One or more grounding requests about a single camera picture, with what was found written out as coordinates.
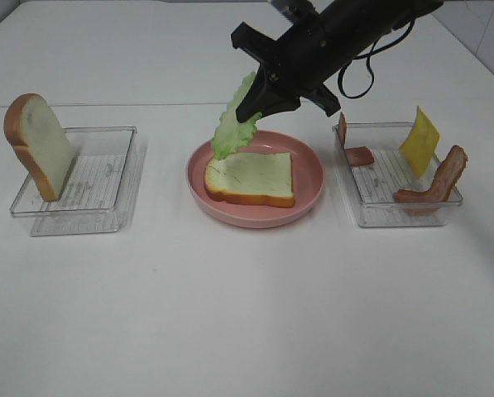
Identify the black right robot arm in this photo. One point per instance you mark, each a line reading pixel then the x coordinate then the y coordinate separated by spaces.
pixel 345 28

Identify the bacon strip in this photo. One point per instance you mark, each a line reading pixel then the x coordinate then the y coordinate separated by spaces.
pixel 445 178
pixel 356 156

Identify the bread slice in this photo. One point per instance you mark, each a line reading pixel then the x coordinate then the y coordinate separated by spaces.
pixel 39 142
pixel 251 179

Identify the left clear plastic tray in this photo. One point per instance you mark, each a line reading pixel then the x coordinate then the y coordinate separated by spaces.
pixel 101 189

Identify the right clear plastic tray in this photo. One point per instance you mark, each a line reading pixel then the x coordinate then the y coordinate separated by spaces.
pixel 369 189

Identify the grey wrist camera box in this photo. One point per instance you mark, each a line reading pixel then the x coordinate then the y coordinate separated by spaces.
pixel 294 10

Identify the yellow cheese slice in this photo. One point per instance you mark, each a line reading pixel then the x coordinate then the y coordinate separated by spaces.
pixel 419 146

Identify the pink round plate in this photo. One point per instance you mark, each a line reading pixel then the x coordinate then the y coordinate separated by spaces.
pixel 308 183

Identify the green lettuce leaf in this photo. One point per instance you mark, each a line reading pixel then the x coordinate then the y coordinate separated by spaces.
pixel 230 135

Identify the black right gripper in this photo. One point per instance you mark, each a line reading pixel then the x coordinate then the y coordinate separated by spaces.
pixel 286 73

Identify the clear plastic tray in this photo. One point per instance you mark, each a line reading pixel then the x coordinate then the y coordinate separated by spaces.
pixel 369 189
pixel 101 189

